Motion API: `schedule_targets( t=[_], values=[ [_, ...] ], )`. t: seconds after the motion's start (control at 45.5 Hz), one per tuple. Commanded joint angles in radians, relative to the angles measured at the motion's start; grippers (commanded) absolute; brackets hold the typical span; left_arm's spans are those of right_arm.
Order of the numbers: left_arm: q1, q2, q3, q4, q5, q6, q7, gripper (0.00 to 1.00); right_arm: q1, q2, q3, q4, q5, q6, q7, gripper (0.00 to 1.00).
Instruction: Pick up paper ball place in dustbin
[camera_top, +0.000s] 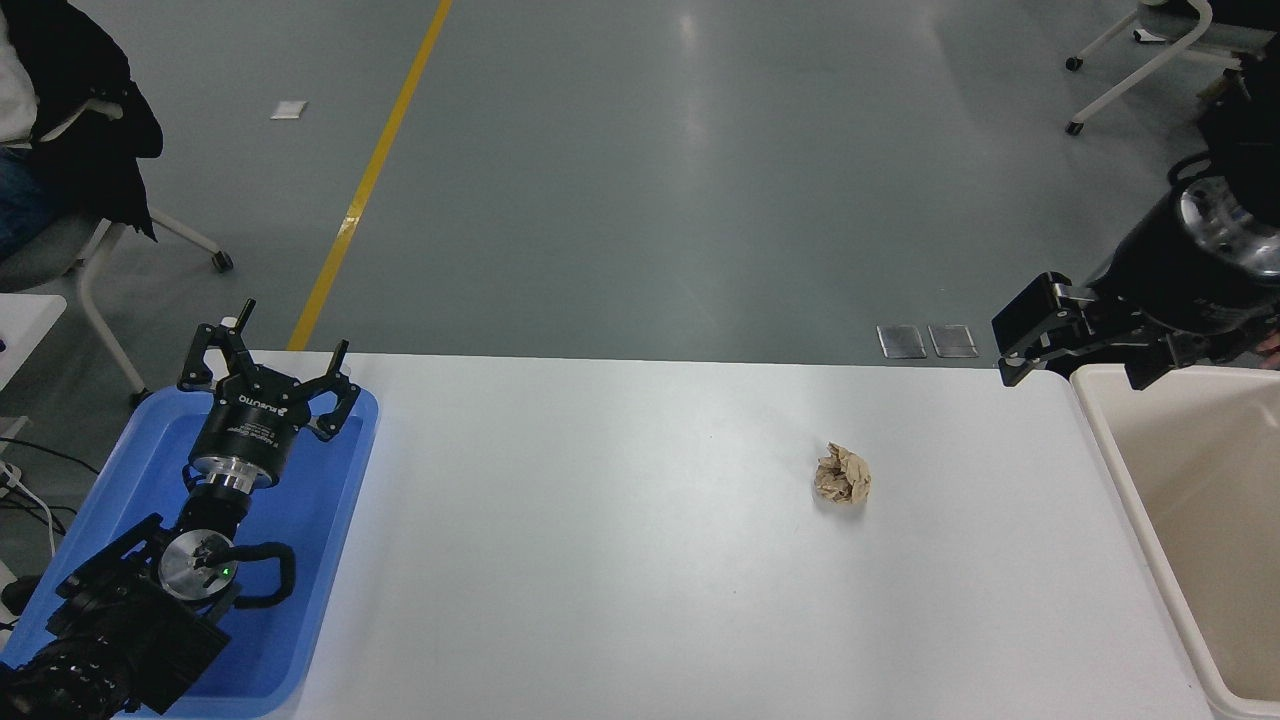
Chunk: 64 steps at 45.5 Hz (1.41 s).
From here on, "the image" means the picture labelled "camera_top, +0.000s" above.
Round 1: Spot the tan paper ball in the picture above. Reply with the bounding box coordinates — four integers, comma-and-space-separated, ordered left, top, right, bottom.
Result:
813, 442, 872, 505

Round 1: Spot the standing person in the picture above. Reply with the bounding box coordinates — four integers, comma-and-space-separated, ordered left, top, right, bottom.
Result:
1195, 38, 1280, 201

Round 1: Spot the small white side table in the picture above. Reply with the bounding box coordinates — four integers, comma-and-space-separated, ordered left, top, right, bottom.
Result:
0, 293, 69, 393

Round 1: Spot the blue plastic tray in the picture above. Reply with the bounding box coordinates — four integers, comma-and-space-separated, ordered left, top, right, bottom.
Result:
0, 385, 381, 719

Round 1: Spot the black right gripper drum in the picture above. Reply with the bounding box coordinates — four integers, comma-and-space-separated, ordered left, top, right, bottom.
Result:
1088, 193, 1280, 338

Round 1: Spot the white wheeled chair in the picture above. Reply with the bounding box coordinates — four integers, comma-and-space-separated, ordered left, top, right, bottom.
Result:
1064, 0, 1280, 137

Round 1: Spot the seated person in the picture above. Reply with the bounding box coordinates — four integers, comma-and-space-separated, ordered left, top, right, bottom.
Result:
0, 8, 63, 264

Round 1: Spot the black jacket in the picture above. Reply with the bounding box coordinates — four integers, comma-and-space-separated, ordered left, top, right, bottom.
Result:
5, 0, 166, 242

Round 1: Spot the grey wheeled chair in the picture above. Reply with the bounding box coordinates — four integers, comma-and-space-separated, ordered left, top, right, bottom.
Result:
0, 95, 236, 406

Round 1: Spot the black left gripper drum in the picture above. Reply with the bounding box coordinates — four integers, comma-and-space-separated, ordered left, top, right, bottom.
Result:
190, 365, 314, 481

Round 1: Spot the white floor cable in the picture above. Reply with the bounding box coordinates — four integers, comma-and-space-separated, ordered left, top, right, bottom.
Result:
0, 460, 61, 557

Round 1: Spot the large pale plastic bin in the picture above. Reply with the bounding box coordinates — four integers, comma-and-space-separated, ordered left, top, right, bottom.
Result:
1070, 363, 1280, 720

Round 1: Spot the black floor cable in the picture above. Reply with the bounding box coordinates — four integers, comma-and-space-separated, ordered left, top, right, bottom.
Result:
0, 437, 101, 477

